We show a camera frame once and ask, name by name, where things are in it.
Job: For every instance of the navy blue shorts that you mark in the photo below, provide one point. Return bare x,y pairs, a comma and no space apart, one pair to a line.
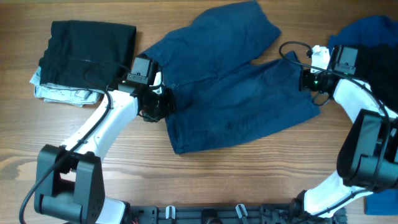
221,97

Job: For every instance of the folded light grey garment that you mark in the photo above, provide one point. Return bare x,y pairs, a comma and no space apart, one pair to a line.
62,94

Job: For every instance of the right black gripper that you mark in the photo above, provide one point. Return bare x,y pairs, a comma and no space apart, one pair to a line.
305,76

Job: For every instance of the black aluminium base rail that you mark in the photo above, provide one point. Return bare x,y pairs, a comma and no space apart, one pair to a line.
264,214

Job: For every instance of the folded black garment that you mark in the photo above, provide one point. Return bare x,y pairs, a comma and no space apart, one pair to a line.
87,54

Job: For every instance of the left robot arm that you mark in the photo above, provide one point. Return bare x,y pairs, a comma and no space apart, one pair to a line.
69,177

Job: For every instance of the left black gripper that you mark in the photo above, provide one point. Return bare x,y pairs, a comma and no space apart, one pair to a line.
169,107

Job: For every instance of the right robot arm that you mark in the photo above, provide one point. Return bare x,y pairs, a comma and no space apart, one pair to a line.
363,81

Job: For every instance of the blue t-shirt pile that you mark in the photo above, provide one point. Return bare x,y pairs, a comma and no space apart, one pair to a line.
371,31

